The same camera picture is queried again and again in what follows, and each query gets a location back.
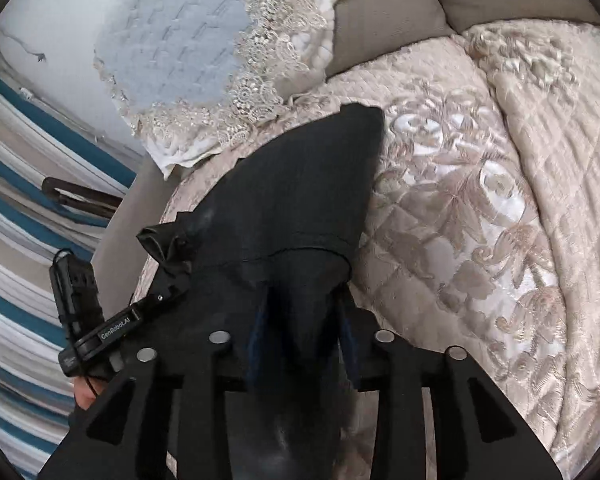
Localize black jacket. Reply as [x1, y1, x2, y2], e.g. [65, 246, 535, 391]
[140, 103, 385, 479]

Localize person's left hand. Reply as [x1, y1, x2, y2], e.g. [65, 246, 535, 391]
[73, 377, 107, 411]

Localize beige floral quilted bedspread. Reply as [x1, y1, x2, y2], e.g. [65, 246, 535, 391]
[162, 20, 600, 479]

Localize blue striped rug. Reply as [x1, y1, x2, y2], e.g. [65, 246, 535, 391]
[0, 77, 135, 479]

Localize grey upholstered headboard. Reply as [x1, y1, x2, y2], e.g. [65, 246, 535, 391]
[93, 0, 600, 315]

